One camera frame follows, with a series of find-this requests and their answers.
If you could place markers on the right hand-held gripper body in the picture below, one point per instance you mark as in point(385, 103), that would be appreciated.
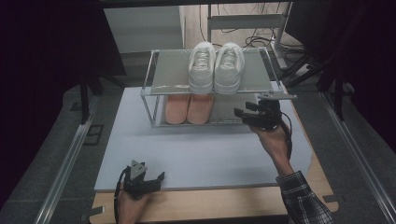
point(267, 116)

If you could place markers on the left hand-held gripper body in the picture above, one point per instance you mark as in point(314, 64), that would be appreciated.
point(138, 186)

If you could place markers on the white sneaker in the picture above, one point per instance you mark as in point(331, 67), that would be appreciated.
point(229, 74)
point(201, 74)

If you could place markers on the pink slipper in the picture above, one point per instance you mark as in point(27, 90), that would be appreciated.
point(199, 109)
point(176, 109)

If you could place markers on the metal mesh shoe rack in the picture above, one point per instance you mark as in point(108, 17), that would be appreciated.
point(174, 71)

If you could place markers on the person's left hand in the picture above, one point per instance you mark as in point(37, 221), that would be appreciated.
point(132, 210)

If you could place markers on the person's right hand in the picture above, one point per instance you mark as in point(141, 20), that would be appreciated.
point(277, 146)

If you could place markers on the white foam board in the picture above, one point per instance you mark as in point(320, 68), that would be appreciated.
point(186, 155)

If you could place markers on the black floor plate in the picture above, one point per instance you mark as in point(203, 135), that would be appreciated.
point(93, 135)

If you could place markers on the black table clamp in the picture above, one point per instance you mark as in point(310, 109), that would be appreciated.
point(330, 198)
point(93, 213)

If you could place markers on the black tripod legs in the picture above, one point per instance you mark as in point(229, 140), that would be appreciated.
point(337, 93)

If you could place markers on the white metal stand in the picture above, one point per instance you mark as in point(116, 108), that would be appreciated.
point(246, 21)

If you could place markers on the black stand legs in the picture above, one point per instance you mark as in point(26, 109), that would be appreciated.
point(84, 99)

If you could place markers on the grey cabinet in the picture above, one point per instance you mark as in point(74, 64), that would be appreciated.
point(143, 29)

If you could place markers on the aluminium floor rail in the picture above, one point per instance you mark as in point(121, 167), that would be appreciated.
point(358, 155)
point(63, 171)

